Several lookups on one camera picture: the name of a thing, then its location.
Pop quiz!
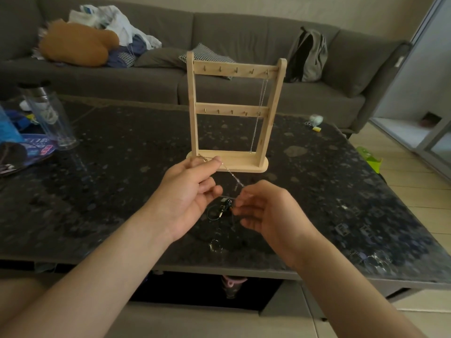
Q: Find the grey backpack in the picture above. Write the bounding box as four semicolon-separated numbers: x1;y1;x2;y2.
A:
284;27;328;83

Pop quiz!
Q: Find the blue crumpled garment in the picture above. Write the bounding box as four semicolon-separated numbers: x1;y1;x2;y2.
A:
107;34;148;69

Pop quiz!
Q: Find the person's left hand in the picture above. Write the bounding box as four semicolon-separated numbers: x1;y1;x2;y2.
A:
144;155;224;243

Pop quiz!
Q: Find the dark shoe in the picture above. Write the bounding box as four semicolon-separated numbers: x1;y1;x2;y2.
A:
420;111;443;128

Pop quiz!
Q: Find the brown plush toy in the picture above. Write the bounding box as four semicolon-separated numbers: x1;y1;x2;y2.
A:
38;19;120;68

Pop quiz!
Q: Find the black cord necklace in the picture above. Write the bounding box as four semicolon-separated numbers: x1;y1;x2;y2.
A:
206;197;236;231

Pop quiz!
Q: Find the blue printed packet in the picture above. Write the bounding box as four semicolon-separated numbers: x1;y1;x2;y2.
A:
0;110;59;175

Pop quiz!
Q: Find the silver pendant necklace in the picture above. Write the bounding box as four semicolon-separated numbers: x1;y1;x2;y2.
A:
197;154;246;192

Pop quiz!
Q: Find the clear plastic tumbler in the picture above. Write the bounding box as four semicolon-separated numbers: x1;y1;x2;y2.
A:
17;80;80;151

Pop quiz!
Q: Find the sliding glass door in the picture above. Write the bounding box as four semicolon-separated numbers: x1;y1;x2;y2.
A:
370;0;451;182

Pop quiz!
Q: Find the wooden jewelry stand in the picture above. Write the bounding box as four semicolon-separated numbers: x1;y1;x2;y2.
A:
186;51;288;174

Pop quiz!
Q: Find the checkered pillow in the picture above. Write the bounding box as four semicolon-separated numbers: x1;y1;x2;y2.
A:
179;43;236;81

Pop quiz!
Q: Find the person's bare leg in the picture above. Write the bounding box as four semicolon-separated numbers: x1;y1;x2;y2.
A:
0;277;45;328

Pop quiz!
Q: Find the person's right hand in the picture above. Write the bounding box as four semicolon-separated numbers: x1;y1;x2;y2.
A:
232;180;328;271

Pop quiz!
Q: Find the person's right forearm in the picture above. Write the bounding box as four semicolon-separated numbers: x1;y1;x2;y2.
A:
297;235;427;338

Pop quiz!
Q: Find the white crumpled garment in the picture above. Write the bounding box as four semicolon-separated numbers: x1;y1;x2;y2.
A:
69;4;163;50

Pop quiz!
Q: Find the silver chain necklace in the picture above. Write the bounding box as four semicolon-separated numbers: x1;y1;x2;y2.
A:
249;72;269;154

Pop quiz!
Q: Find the person's left forearm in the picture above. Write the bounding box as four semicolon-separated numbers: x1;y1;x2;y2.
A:
0;214;177;338

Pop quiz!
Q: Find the grey flat cushion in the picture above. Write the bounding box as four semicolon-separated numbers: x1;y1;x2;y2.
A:
133;47;187;69

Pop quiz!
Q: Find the green bag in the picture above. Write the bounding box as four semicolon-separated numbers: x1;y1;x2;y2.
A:
356;146;383;174

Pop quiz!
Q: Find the pink item under table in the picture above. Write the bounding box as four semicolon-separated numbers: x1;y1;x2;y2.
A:
222;275;249;299

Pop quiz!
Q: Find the grey fabric sofa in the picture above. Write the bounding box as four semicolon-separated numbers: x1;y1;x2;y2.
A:
0;0;413;132

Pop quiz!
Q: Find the blue plastic bottle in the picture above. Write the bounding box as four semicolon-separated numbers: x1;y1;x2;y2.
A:
0;105;24;145

